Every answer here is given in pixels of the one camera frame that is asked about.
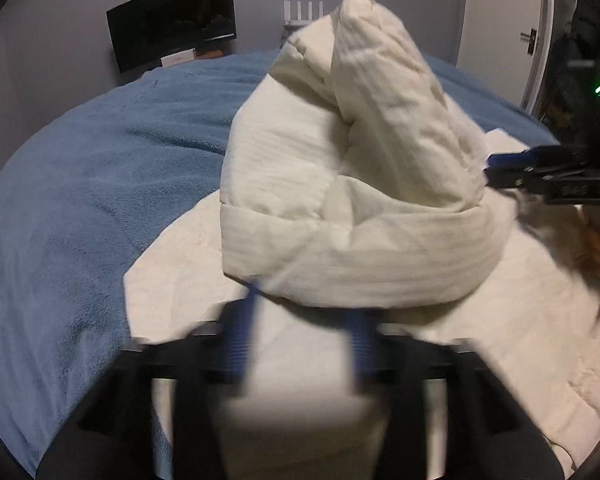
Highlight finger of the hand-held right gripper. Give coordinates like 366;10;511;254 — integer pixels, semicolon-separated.
486;145;590;171
483;166;600;198

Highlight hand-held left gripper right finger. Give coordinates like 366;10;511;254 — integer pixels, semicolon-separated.
347;310;541;480

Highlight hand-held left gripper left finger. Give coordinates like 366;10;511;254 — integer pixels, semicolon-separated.
75;280;266;480

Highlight white quilted duvet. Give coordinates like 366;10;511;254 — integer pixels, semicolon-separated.
122;0;600;480

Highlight dark hanging clothes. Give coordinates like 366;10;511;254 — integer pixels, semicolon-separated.
555;0;600;126

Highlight person's right hand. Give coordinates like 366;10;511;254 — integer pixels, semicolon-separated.
579;217;600;278

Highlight white door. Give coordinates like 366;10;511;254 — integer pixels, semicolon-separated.
467;0;556;111

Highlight blue fleece blanket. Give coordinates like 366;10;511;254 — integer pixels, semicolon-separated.
0;50;561;480

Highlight white router with antennas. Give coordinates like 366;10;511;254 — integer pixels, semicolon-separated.
280;0;327;43

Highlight small white box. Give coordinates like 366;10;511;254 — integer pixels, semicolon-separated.
161;49;197;68

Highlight black monitor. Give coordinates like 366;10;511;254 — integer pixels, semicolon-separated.
106;0;238;73

